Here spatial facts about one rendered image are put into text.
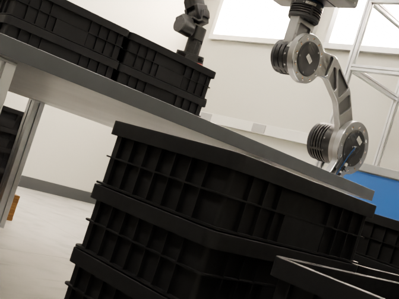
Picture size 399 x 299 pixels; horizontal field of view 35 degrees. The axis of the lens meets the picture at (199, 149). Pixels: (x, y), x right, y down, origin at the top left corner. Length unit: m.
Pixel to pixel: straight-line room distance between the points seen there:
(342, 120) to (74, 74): 1.64
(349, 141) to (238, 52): 3.37
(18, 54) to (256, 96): 4.50
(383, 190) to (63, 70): 2.69
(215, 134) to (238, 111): 4.09
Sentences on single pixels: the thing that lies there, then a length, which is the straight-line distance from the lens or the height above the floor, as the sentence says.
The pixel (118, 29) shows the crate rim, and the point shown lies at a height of 0.92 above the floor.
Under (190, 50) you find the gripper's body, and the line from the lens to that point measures 2.30.
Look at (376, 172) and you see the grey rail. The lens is 3.86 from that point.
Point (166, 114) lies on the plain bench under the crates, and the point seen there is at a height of 0.67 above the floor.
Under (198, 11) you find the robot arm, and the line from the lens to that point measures 2.34.
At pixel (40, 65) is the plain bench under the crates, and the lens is 1.39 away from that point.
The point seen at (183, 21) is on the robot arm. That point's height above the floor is 1.06.
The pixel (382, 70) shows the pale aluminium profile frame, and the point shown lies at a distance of 4.04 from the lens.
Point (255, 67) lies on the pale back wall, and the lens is 5.87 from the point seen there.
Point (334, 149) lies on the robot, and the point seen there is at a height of 0.84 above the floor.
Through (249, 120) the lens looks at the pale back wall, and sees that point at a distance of 5.71.
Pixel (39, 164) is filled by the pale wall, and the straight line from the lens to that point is 5.68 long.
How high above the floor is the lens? 0.55
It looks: 2 degrees up
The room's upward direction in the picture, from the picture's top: 18 degrees clockwise
